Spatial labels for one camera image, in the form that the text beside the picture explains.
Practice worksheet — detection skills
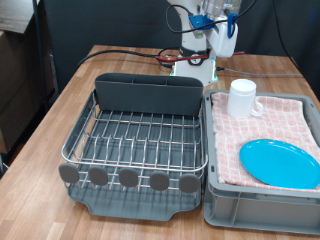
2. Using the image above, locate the wooden shelf board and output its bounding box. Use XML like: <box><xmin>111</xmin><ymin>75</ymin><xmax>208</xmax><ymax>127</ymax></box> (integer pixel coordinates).
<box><xmin>0</xmin><ymin>0</ymin><xmax>42</xmax><ymax>35</ymax></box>

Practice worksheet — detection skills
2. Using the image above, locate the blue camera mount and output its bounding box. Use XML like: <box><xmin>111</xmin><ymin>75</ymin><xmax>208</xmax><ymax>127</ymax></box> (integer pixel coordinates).
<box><xmin>189</xmin><ymin>13</ymin><xmax>214</xmax><ymax>31</ymax></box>

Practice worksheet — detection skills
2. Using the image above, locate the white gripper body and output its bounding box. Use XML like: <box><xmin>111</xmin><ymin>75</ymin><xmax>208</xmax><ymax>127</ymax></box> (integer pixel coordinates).
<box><xmin>207</xmin><ymin>19</ymin><xmax>240</xmax><ymax>59</ymax></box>

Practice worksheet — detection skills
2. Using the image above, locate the brown cardboard box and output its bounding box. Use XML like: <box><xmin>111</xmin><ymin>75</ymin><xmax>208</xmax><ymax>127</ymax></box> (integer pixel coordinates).
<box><xmin>0</xmin><ymin>29</ymin><xmax>56</xmax><ymax>154</ymax></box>

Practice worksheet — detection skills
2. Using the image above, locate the blue plastic plate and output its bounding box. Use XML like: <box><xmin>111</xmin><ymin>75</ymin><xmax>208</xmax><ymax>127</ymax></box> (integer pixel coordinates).
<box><xmin>239</xmin><ymin>138</ymin><xmax>320</xmax><ymax>190</ymax></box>

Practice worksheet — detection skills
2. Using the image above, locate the white plastic mug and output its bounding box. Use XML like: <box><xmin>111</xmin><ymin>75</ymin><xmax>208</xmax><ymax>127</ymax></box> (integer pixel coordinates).
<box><xmin>226</xmin><ymin>78</ymin><xmax>265</xmax><ymax>118</ymax></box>

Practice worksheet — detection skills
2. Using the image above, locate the thin black hanging cable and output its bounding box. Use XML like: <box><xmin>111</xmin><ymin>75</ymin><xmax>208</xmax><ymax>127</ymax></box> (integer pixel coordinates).
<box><xmin>272</xmin><ymin>0</ymin><xmax>309</xmax><ymax>83</ymax></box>

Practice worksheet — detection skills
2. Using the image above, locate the metal wire dish rack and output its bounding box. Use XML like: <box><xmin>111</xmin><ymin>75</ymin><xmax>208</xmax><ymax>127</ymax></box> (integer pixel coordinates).
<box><xmin>58</xmin><ymin>88</ymin><xmax>209</xmax><ymax>201</ymax></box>

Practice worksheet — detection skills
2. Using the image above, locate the black metal pole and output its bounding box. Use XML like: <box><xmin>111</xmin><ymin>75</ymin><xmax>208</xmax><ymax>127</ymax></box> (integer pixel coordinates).
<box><xmin>31</xmin><ymin>0</ymin><xmax>51</xmax><ymax>113</ymax></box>

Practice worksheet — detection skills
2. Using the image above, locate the grey plastic drain tray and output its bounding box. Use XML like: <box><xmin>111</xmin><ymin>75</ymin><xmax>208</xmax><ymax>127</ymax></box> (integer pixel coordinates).
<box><xmin>60</xmin><ymin>89</ymin><xmax>206</xmax><ymax>222</ymax></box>

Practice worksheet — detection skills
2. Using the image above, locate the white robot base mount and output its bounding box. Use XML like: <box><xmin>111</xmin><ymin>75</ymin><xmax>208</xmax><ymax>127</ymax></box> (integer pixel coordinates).
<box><xmin>172</xmin><ymin>54</ymin><xmax>219</xmax><ymax>87</ymax></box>

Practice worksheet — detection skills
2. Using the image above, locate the black power cable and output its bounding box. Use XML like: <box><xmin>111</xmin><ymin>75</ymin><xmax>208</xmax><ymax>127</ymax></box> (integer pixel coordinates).
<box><xmin>77</xmin><ymin>46</ymin><xmax>183</xmax><ymax>69</ymax></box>

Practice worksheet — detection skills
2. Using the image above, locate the pink checkered towel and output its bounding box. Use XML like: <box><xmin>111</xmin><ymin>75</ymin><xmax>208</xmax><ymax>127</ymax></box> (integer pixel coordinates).
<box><xmin>210</xmin><ymin>91</ymin><xmax>320</xmax><ymax>193</ymax></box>

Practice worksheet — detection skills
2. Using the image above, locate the grey plastic crate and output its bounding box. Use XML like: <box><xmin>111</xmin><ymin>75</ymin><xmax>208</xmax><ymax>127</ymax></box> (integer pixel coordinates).
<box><xmin>202</xmin><ymin>88</ymin><xmax>320</xmax><ymax>235</ymax></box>

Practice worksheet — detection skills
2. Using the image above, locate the dark grey cutlery holder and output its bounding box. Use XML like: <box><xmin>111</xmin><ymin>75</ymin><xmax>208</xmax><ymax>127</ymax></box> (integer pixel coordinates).
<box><xmin>94</xmin><ymin>72</ymin><xmax>204</xmax><ymax>117</ymax></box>

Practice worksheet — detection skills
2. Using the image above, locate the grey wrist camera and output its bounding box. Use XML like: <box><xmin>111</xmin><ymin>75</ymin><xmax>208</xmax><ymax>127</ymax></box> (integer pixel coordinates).
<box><xmin>193</xmin><ymin>27</ymin><xmax>212</xmax><ymax>40</ymax></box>

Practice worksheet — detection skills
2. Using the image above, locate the blue cable clip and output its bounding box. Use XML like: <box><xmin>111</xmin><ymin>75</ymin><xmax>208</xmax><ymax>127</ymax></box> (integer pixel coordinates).
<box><xmin>227</xmin><ymin>13</ymin><xmax>239</xmax><ymax>38</ymax></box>

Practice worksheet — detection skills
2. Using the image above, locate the black camera cable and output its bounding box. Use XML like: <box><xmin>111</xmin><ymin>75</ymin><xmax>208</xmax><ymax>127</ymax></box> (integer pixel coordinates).
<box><xmin>165</xmin><ymin>0</ymin><xmax>258</xmax><ymax>34</ymax></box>

